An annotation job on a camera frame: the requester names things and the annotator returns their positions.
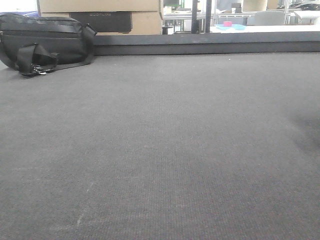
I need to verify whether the black fabric shoulder bag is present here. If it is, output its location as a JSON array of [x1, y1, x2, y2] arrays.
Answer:
[[0, 13, 97, 77]]

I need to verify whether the pink block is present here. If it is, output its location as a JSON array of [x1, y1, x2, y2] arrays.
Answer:
[[223, 21, 233, 28]]

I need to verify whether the light blue tray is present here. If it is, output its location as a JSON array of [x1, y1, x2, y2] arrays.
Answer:
[[215, 24, 246, 31]]

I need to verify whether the lower cardboard box black label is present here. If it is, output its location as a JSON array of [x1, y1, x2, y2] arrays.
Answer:
[[41, 11, 163, 36]]

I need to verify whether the black vertical pole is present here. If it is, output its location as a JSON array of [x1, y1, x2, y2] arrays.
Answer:
[[204, 0, 212, 33]]

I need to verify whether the upper cardboard box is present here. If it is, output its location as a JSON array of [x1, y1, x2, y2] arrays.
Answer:
[[39, 0, 164, 13]]

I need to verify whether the dark grey raised ledge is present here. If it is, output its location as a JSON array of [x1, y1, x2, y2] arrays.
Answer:
[[94, 31, 320, 56]]

